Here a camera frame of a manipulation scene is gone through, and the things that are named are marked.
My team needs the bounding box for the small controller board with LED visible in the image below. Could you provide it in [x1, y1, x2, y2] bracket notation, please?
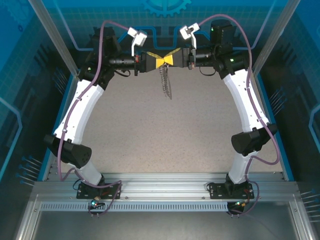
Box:
[90, 196, 106, 210]
[231, 199, 251, 209]

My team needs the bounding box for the metal sheet shelf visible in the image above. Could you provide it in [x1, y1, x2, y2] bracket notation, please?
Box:
[14, 209, 313, 240]

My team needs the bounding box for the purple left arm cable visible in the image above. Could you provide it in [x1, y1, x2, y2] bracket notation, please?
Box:
[56, 20, 130, 218]

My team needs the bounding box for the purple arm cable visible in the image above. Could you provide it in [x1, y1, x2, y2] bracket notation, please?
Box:
[56, 20, 130, 218]
[198, 13, 280, 217]

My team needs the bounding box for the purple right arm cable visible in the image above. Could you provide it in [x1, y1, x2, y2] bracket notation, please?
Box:
[198, 13, 280, 217]

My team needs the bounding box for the blue table side rail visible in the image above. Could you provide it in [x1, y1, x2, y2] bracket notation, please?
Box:
[254, 71, 295, 182]
[39, 71, 86, 182]

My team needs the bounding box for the aluminium upright post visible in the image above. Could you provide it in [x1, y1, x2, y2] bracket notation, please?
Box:
[251, 0, 301, 75]
[27, 0, 85, 77]

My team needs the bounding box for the aluminium frame rail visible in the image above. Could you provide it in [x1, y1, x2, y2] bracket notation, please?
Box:
[31, 171, 301, 202]

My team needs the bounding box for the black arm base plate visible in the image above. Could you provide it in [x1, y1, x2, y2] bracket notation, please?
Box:
[209, 182, 255, 200]
[76, 182, 122, 200]

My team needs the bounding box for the perforated cable duct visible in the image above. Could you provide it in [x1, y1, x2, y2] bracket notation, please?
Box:
[39, 201, 230, 213]

